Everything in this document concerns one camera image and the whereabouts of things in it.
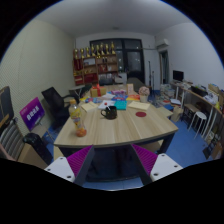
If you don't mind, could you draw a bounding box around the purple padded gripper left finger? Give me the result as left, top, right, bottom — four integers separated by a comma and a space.
45, 145, 95, 186

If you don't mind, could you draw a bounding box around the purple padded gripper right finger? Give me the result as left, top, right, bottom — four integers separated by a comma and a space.
130, 144, 182, 185

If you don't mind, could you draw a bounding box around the plastic bottle with orange label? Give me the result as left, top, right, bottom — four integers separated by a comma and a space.
69, 99, 87, 137

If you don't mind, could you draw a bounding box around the black trash bin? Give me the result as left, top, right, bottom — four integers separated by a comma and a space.
23, 133, 53, 165

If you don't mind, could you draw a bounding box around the red round coaster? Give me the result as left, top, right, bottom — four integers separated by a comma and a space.
135, 112, 147, 117

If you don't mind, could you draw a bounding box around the black office chair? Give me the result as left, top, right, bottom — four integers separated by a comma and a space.
42, 87, 69, 129

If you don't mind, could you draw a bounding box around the wooden table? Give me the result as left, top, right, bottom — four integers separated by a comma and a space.
53, 83, 179, 183

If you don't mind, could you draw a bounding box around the yellow paper envelope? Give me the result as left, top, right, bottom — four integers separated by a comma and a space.
128, 101, 150, 111

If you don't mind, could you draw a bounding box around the striped grey chair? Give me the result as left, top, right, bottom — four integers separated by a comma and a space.
0, 119, 25, 160

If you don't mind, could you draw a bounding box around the black mug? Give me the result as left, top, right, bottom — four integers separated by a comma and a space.
101, 106, 117, 120

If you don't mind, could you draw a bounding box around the purple sign board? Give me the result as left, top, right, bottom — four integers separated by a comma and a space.
20, 98, 45, 131

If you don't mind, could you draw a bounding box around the teal notebook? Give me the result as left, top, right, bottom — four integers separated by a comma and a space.
114, 100, 127, 110

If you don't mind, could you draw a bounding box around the white round stool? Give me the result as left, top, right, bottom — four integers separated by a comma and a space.
189, 111, 207, 137

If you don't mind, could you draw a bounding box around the white paper with red object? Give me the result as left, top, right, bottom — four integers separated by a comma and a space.
98, 100, 115, 110

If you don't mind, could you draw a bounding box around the flower pot with pink flowers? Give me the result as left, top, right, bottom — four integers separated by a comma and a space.
139, 86, 150, 103

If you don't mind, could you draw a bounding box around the long side desk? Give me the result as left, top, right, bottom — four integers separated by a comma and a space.
169, 80, 224, 158

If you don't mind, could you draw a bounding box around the black computer monitor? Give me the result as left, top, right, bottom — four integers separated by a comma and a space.
173, 70, 184, 81

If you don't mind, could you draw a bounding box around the wooden display shelf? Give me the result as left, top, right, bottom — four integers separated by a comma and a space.
73, 42, 118, 85

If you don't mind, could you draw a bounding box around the dark window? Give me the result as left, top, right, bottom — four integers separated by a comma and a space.
90, 38, 145, 82

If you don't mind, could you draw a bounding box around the white air conditioner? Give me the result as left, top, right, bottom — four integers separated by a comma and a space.
155, 39, 169, 48

